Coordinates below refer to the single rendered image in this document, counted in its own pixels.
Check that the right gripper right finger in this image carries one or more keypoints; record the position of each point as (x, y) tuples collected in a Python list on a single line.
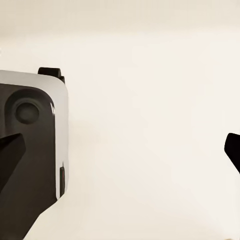
[(232, 149)]

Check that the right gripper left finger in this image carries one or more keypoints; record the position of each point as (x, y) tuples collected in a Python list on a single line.
[(12, 149)]

